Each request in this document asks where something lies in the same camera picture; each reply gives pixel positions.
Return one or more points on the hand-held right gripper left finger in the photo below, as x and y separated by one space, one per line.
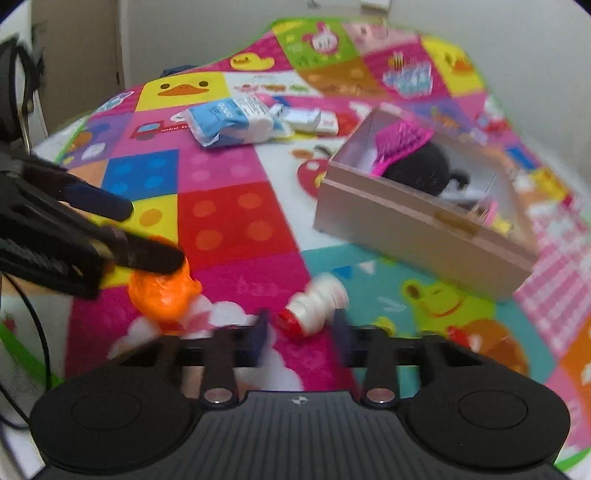
262 337

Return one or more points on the small pink yellow toy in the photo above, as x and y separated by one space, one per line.
494 218

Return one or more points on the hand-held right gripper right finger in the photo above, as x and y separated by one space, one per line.
341 337

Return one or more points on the colourful cartoon play mat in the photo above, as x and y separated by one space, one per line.
231 221

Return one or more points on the pink cardboard box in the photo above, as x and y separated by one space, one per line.
392 230

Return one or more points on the beige door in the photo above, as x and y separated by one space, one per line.
78 55

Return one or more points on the black plush toy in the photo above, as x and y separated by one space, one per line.
420 168

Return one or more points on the orange plastic toy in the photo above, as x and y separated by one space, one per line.
161 295

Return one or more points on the dark blue cloth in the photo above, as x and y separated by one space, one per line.
175 70

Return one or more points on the pink hair brush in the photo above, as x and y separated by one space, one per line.
397 138

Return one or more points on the small white red-capped bottle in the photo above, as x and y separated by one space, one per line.
318 300

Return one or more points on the white tissue packet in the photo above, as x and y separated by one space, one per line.
256 124

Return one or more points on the blue plastic packet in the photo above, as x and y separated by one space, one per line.
214 120

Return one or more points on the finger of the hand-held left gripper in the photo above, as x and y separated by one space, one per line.
99 203
147 256

